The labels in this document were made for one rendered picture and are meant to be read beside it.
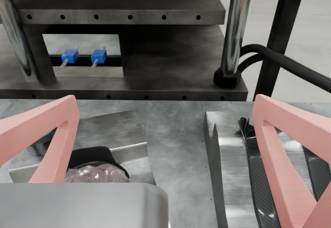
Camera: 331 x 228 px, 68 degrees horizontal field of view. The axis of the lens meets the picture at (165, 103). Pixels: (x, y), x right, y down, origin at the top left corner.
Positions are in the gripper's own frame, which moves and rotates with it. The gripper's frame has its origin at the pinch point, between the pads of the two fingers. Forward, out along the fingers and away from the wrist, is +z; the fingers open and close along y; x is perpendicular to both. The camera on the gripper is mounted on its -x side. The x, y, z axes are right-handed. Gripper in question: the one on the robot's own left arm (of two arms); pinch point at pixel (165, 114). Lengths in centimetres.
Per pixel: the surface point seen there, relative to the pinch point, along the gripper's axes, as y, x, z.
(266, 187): -17.9, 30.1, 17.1
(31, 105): 44, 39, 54
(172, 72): -2, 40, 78
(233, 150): -12.8, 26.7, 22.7
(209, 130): -10.6, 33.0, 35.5
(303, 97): -124, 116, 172
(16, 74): 60, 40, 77
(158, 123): 2, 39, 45
